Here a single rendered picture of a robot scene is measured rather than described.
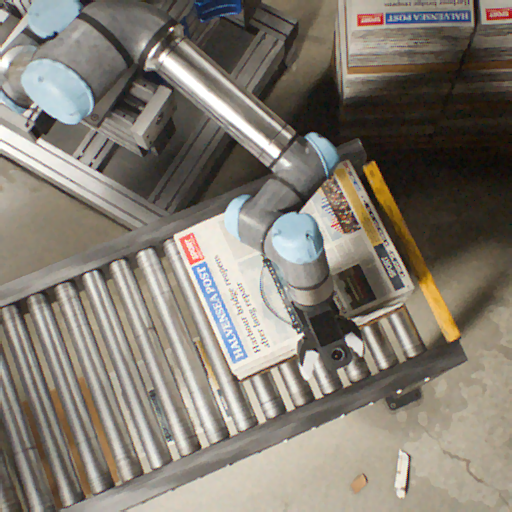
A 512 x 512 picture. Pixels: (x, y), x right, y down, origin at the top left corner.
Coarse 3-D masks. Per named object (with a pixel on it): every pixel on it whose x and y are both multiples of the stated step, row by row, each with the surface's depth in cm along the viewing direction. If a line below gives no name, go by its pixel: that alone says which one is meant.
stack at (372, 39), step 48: (384, 0) 181; (432, 0) 180; (480, 0) 180; (336, 48) 247; (384, 48) 187; (432, 48) 188; (480, 48) 189; (384, 96) 213; (432, 96) 214; (480, 96) 214; (336, 144) 248; (384, 144) 247; (432, 144) 246; (480, 144) 246
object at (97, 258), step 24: (360, 144) 175; (360, 168) 180; (240, 192) 173; (168, 216) 172; (192, 216) 172; (120, 240) 171; (144, 240) 171; (72, 264) 170; (96, 264) 170; (0, 288) 170; (24, 288) 170; (48, 288) 170; (24, 312) 178
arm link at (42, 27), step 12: (36, 0) 160; (48, 0) 160; (60, 0) 160; (72, 0) 160; (36, 12) 159; (48, 12) 159; (60, 12) 159; (72, 12) 159; (36, 24) 158; (48, 24) 158; (60, 24) 158; (36, 36) 158; (48, 36) 157
